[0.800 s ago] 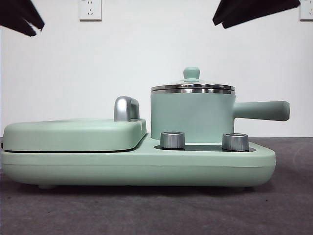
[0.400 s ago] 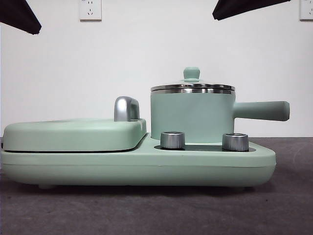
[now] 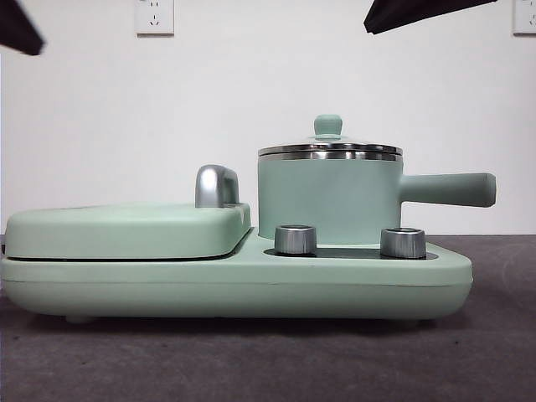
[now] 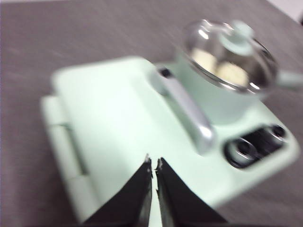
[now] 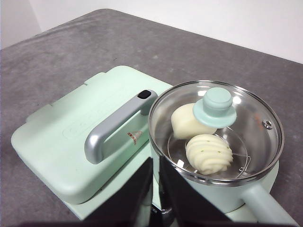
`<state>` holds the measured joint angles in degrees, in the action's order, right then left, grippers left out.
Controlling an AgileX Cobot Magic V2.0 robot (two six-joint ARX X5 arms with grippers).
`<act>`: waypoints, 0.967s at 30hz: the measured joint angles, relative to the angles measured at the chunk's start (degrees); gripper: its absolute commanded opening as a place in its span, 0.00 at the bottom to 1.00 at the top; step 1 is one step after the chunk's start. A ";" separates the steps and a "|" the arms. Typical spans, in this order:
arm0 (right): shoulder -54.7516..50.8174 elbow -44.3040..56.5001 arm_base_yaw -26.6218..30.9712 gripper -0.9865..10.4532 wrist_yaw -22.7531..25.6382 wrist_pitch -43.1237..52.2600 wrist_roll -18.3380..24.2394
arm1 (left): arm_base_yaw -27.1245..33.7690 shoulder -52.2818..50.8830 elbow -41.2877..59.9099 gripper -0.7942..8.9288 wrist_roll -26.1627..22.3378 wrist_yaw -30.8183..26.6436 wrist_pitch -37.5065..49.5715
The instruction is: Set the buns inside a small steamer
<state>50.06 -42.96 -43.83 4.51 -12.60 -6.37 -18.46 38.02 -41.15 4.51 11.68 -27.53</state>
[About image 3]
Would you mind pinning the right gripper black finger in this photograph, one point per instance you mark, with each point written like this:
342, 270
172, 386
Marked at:
402, 12

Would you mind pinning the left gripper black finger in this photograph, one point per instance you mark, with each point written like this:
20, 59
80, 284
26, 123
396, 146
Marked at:
19, 29

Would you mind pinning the glass lid with green knob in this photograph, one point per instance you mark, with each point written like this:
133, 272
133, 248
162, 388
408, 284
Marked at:
328, 125

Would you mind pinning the chrome control knob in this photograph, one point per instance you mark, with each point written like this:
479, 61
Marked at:
295, 239
402, 241

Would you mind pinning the black glossy control panel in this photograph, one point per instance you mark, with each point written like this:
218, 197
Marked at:
347, 251

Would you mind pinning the mint green breakfast machine base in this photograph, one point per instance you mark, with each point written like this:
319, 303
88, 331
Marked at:
251, 280

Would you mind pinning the white wall socket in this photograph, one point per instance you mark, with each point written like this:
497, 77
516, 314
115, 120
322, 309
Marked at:
154, 19
525, 19

